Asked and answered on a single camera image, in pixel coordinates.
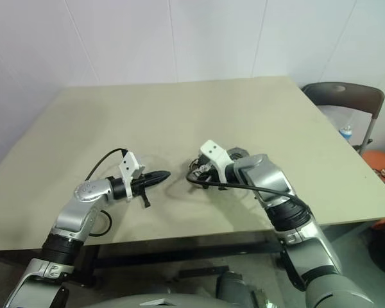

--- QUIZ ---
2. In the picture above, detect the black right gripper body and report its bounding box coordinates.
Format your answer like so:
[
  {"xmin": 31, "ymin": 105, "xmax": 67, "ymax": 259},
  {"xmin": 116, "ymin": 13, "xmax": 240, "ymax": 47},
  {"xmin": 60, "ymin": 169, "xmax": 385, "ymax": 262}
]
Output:
[{"xmin": 187, "ymin": 157, "xmax": 227, "ymax": 191}]

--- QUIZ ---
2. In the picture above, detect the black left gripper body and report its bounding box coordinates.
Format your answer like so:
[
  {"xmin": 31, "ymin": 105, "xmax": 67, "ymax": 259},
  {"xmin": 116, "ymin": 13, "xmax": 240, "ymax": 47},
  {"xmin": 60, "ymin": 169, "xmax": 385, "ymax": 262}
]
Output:
[{"xmin": 130, "ymin": 171, "xmax": 152, "ymax": 209}]

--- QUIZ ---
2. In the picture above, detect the grey robot torso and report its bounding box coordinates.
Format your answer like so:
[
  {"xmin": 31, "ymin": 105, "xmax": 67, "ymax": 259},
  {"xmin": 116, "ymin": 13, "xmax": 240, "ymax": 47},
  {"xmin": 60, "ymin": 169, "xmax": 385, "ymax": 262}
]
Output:
[{"xmin": 91, "ymin": 270, "xmax": 269, "ymax": 308}]

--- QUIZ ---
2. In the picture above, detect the clear bottle with blue label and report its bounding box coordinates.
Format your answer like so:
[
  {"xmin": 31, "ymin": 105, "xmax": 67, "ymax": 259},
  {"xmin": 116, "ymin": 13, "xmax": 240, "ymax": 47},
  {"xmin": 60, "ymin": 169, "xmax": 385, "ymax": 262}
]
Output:
[{"xmin": 339, "ymin": 123, "xmax": 354, "ymax": 142}]

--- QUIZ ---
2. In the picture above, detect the dark folding chair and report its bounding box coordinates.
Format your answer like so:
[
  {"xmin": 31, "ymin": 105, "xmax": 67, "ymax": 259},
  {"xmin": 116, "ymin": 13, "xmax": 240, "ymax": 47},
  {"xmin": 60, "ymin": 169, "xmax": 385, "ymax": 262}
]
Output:
[{"xmin": 300, "ymin": 81, "xmax": 385, "ymax": 155}]

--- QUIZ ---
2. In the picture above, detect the orange round object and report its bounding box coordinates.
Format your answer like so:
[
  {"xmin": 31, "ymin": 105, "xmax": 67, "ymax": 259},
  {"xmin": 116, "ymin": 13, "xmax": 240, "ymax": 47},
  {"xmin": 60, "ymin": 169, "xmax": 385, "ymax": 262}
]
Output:
[{"xmin": 360, "ymin": 149, "xmax": 385, "ymax": 191}]

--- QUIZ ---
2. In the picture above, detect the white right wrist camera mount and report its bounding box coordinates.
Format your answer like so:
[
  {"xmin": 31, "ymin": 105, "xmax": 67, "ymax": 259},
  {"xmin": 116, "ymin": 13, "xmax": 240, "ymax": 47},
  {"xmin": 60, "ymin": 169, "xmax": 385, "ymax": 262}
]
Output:
[{"xmin": 198, "ymin": 139, "xmax": 235, "ymax": 191}]

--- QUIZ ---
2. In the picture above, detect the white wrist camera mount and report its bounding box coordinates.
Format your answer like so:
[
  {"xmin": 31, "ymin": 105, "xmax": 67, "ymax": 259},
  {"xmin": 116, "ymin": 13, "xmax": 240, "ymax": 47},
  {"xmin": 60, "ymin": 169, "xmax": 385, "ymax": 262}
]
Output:
[
  {"xmin": 198, "ymin": 139, "xmax": 235, "ymax": 191},
  {"xmin": 117, "ymin": 150, "xmax": 146, "ymax": 202}
]

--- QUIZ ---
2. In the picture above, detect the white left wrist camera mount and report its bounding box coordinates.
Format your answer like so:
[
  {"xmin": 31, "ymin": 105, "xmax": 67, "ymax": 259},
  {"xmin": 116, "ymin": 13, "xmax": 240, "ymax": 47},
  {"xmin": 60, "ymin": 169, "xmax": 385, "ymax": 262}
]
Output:
[{"xmin": 117, "ymin": 150, "xmax": 146, "ymax": 202}]

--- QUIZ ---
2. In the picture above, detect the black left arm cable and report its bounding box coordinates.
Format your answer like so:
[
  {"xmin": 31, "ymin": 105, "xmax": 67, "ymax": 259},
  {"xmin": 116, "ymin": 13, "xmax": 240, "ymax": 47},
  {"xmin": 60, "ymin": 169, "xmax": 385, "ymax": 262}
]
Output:
[{"xmin": 84, "ymin": 148, "xmax": 129, "ymax": 239}]

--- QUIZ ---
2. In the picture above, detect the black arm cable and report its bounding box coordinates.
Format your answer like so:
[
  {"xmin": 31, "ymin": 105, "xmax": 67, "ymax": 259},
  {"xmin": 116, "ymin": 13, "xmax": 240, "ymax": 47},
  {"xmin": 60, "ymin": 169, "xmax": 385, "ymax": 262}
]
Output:
[
  {"xmin": 185, "ymin": 171, "xmax": 310, "ymax": 222},
  {"xmin": 84, "ymin": 148, "xmax": 129, "ymax": 239}
]

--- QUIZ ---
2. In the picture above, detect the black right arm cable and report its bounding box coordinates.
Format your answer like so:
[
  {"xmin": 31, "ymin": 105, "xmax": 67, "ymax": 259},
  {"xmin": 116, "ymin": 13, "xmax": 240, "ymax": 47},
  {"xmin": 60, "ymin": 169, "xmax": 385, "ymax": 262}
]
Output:
[{"xmin": 185, "ymin": 171, "xmax": 310, "ymax": 222}]

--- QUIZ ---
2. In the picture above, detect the black table frame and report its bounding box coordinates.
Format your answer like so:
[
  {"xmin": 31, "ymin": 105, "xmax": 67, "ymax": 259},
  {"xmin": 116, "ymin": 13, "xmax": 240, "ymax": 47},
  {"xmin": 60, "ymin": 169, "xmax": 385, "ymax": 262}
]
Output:
[{"xmin": 72, "ymin": 235, "xmax": 285, "ymax": 287}]

